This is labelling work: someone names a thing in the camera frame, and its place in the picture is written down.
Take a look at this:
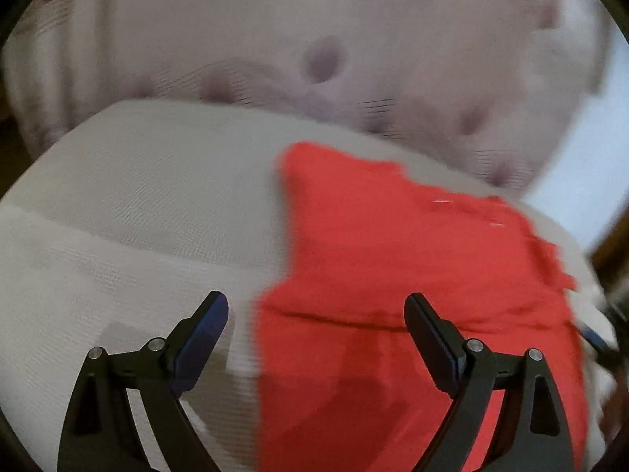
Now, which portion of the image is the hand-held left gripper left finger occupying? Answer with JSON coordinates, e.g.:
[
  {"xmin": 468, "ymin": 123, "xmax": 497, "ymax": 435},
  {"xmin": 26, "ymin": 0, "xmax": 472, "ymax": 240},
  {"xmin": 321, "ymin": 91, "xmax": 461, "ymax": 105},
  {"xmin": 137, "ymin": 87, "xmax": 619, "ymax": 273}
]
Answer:
[{"xmin": 56, "ymin": 291, "xmax": 230, "ymax": 472}]

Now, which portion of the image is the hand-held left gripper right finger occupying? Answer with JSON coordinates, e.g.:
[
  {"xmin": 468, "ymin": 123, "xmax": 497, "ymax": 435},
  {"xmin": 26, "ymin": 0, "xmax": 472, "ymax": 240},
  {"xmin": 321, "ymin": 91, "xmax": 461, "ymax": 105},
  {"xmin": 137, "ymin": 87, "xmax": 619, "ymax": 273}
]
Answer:
[{"xmin": 403, "ymin": 293, "xmax": 576, "ymax": 472}]

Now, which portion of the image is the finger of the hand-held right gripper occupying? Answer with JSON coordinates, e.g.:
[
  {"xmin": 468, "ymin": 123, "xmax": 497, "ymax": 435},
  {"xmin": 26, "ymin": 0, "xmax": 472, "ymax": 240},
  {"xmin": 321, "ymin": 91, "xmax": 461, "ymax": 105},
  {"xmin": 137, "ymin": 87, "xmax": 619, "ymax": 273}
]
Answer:
[{"xmin": 580, "ymin": 300, "xmax": 624, "ymax": 369}]

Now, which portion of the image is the red garment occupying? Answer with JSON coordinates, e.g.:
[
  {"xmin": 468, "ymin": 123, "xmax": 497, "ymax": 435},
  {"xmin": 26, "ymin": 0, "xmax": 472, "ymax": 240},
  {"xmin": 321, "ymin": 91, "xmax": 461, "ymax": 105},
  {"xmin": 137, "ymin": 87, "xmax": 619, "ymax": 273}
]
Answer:
[{"xmin": 250, "ymin": 142, "xmax": 590, "ymax": 472}]

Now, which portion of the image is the leaf print padded headboard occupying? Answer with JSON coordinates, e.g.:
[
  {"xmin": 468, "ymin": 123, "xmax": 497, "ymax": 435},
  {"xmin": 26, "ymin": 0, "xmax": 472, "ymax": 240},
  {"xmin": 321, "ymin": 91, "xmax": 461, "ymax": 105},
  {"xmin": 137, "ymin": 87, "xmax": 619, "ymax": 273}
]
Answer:
[{"xmin": 0, "ymin": 0, "xmax": 611, "ymax": 194}]

